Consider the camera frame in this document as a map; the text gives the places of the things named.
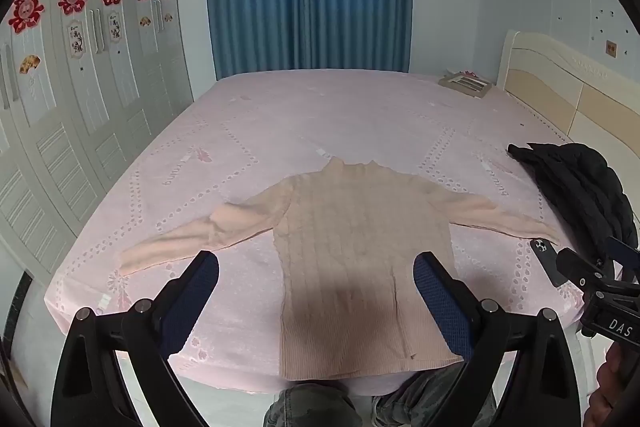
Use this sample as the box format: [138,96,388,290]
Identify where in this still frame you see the person's right hand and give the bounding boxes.
[584,343,623,427]

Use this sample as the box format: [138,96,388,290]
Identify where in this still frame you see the person's grey trousers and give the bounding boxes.
[262,363,463,427]

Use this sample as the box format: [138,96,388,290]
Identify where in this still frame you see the cream wooden headboard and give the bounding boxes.
[498,30,639,165]

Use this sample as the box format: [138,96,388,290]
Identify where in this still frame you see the black puffer jacket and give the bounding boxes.
[506,143,638,267]

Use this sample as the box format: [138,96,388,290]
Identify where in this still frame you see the white wardrobe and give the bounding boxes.
[1,0,193,284]

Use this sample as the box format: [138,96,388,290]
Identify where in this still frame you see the pink knit sweater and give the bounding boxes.
[120,158,559,381]

